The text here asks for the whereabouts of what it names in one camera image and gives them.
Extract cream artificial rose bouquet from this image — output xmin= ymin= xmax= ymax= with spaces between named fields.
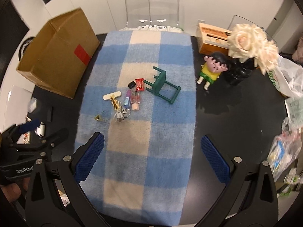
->
xmin=227 ymin=24 xmax=279 ymax=74

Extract plastic bag with items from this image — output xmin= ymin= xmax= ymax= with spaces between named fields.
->
xmin=266 ymin=117 xmax=302 ymax=182

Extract purple cap eye drops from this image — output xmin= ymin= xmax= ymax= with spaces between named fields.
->
xmin=123 ymin=89 xmax=132 ymax=109

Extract small gold triangle charm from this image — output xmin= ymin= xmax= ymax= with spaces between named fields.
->
xmin=94 ymin=114 xmax=102 ymax=121

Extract clear acrylic chair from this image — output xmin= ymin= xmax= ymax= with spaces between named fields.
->
xmin=125 ymin=0 xmax=180 ymax=29

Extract red candy wrapper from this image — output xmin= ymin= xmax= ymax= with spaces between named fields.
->
xmin=135 ymin=78 xmax=145 ymax=91

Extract black vase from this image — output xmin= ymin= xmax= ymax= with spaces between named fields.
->
xmin=223 ymin=58 xmax=256 ymax=86

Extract green toy stool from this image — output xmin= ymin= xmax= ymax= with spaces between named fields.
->
xmin=143 ymin=66 xmax=181 ymax=105

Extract clear pink sanitizer bottle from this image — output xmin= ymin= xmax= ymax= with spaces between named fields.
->
xmin=131 ymin=90 xmax=140 ymax=111

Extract cartoon boy figurine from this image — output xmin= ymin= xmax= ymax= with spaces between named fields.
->
xmin=196 ymin=51 xmax=227 ymax=91

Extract orange tissue box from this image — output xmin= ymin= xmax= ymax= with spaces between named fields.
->
xmin=196 ymin=23 xmax=231 ymax=55

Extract white nail file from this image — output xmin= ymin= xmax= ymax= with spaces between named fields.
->
xmin=103 ymin=91 xmax=122 ymax=100

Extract black round fan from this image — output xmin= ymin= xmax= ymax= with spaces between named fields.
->
xmin=18 ymin=36 xmax=34 ymax=61

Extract brown cardboard box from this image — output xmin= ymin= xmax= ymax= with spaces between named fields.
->
xmin=16 ymin=8 xmax=100 ymax=99

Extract person's left hand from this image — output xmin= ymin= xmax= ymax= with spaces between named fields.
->
xmin=1 ymin=177 xmax=30 ymax=202

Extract blue checked blanket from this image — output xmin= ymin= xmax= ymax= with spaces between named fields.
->
xmin=75 ymin=31 xmax=196 ymax=226

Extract white cable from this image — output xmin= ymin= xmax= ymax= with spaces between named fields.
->
xmin=113 ymin=101 xmax=125 ymax=123

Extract clear plastic bag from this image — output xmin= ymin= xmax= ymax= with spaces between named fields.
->
xmin=268 ymin=55 xmax=302 ymax=98

